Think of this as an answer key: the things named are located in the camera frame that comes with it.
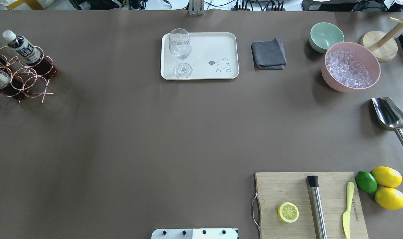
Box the yellow lemon lower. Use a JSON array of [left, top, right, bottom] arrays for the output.
[[374, 187, 403, 210]]

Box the copper wire bottle basket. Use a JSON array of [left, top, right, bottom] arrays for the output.
[[0, 46, 59, 103]]

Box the white rabbit serving tray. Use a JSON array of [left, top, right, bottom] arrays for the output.
[[160, 32, 239, 80]]

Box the tea bottle white cap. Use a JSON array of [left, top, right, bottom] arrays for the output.
[[2, 30, 58, 79]]

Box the grey folded cloth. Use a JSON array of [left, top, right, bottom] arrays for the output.
[[251, 38, 287, 70]]

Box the yellow plastic knife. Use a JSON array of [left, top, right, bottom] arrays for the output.
[[342, 182, 355, 239]]

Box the green lime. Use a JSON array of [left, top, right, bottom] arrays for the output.
[[355, 171, 378, 194]]

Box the half lemon slice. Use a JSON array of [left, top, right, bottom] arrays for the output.
[[277, 202, 299, 223]]

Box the yellow lemon upper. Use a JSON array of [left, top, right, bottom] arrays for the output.
[[370, 166, 402, 188]]

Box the yellow lemon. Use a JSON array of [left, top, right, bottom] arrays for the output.
[[374, 187, 403, 210], [370, 166, 402, 188]]

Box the metal ice scoop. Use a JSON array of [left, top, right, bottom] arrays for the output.
[[371, 97, 403, 146]]

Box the steel muddler black tip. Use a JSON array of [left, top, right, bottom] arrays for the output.
[[307, 175, 328, 239]]

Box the wooden cup tree stand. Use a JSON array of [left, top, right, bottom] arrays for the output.
[[360, 17, 403, 62]]

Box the wooden cutting board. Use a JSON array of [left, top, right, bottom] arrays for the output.
[[256, 172, 355, 239]]

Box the clear wine glass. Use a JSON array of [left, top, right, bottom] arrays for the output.
[[169, 28, 193, 78]]

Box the pink bowl of ice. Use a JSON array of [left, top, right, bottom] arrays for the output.
[[321, 42, 381, 93]]

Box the green ceramic bowl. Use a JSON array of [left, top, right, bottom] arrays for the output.
[[309, 22, 345, 53]]

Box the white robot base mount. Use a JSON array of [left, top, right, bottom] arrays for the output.
[[151, 228, 239, 239]]

